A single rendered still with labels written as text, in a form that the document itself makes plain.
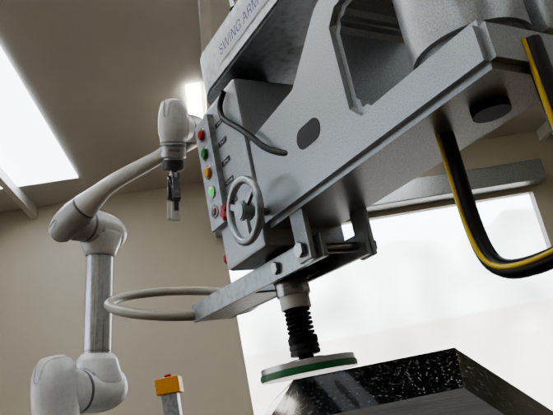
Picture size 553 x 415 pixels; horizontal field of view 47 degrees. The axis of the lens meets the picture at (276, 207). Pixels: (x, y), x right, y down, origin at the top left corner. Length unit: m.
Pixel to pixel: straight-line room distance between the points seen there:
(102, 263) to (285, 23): 1.42
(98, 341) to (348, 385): 1.69
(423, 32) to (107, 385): 1.83
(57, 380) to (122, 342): 6.03
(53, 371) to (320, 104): 1.48
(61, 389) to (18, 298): 6.44
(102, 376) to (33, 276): 6.35
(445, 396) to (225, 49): 0.99
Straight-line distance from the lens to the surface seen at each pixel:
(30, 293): 8.72
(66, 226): 2.49
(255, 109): 1.51
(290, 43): 1.52
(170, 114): 2.26
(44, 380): 2.36
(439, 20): 1.02
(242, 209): 1.33
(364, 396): 0.91
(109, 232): 2.58
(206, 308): 1.78
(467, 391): 0.92
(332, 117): 1.19
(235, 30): 1.54
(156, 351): 8.29
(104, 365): 2.49
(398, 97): 1.05
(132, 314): 1.90
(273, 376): 1.39
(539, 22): 1.12
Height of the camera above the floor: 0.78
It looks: 18 degrees up
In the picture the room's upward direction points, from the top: 11 degrees counter-clockwise
